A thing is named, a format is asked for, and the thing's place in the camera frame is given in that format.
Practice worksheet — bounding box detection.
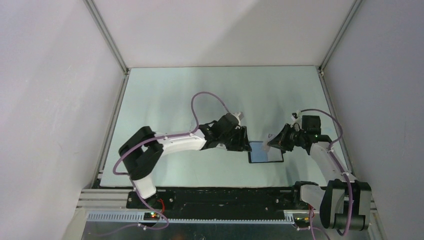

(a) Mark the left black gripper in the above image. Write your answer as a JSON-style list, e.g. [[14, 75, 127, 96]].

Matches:
[[219, 125, 252, 152]]

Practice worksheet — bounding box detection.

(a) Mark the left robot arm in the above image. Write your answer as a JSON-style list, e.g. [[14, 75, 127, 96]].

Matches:
[[117, 112, 252, 208]]

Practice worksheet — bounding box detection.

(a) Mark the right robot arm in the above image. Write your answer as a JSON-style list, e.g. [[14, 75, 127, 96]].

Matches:
[[264, 111, 372, 235]]

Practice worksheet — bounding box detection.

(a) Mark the right controller board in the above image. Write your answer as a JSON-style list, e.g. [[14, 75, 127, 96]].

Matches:
[[292, 216, 314, 231]]

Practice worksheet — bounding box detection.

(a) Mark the controller board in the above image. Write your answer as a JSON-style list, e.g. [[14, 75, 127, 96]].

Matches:
[[142, 211, 162, 221], [292, 216, 314, 231]]

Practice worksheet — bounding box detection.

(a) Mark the left controller board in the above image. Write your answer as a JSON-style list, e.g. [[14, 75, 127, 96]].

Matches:
[[142, 211, 162, 221]]

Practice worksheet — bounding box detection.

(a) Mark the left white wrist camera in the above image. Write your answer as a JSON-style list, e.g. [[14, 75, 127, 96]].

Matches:
[[232, 111, 244, 126]]

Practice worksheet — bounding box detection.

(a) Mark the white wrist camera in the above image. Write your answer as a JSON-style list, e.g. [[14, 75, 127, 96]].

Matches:
[[232, 111, 244, 126], [290, 110, 302, 129]]

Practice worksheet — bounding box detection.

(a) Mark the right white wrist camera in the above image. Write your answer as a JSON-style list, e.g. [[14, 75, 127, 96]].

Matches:
[[290, 110, 302, 129]]

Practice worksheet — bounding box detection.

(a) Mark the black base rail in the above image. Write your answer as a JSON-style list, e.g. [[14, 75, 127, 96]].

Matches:
[[146, 186, 310, 221]]

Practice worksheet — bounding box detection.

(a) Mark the right aluminium frame post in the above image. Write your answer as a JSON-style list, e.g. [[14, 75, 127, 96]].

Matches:
[[318, 0, 364, 75]]

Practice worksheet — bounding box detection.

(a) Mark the aluminium frame post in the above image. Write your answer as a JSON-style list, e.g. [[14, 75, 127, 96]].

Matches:
[[318, 0, 364, 75], [83, 0, 129, 75]]

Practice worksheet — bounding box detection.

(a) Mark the left aluminium frame post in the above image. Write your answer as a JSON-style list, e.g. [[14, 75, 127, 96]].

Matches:
[[83, 0, 129, 75]]

